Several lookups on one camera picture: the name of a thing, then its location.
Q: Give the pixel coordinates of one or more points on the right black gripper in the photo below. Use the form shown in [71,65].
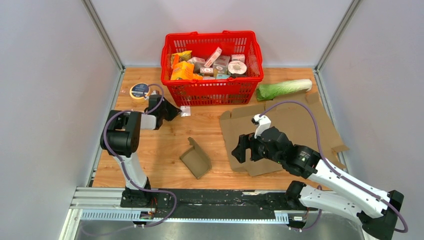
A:
[244,143]

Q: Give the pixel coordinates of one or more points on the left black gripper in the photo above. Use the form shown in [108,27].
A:
[174,110]

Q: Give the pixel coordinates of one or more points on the small brown cardboard box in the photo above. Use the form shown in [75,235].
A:
[196,159]

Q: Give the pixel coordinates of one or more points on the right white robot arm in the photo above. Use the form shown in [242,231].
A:
[376,210]

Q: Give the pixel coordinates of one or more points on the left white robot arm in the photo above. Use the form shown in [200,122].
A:
[121,138]

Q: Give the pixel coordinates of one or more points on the orange snack box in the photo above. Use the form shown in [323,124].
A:
[182,71]

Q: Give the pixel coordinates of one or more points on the grey white box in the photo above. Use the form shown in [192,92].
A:
[198,63]

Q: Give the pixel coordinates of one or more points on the beige carton box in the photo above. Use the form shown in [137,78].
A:
[220,65]

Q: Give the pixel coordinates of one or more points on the pink white long box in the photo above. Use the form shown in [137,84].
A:
[213,57]

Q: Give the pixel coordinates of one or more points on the small pink box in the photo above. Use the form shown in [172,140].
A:
[238,57]

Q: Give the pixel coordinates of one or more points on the small white paper packet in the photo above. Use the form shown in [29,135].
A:
[185,111]

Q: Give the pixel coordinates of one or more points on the yellow tape roll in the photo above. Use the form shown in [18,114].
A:
[140,92]

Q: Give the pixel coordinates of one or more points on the yellow snack bag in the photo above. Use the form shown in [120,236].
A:
[180,57]

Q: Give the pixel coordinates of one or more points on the red plastic shopping basket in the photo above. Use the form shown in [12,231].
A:
[204,89]

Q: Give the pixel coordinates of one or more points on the large flat cardboard sheet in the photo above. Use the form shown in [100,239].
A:
[289,118]

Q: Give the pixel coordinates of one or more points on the green napa cabbage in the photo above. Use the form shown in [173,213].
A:
[266,92]

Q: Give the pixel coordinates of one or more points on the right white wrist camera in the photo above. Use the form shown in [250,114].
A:
[262,123]

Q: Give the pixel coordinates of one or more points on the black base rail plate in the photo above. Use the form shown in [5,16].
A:
[222,204]

